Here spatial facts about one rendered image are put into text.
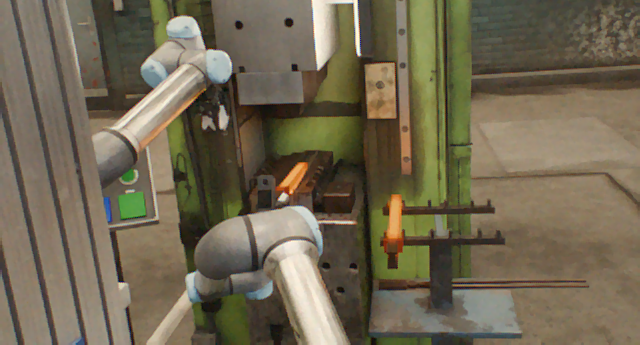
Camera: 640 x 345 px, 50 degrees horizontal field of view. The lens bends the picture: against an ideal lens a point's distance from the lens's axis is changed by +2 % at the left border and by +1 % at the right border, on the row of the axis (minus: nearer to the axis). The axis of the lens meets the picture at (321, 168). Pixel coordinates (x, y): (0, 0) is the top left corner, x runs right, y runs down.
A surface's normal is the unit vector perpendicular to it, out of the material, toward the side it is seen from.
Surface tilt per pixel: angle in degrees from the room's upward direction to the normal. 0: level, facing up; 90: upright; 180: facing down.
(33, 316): 90
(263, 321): 90
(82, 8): 90
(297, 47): 90
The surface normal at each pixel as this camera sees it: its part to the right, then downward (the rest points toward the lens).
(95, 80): -0.07, 0.32
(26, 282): 0.94, 0.04
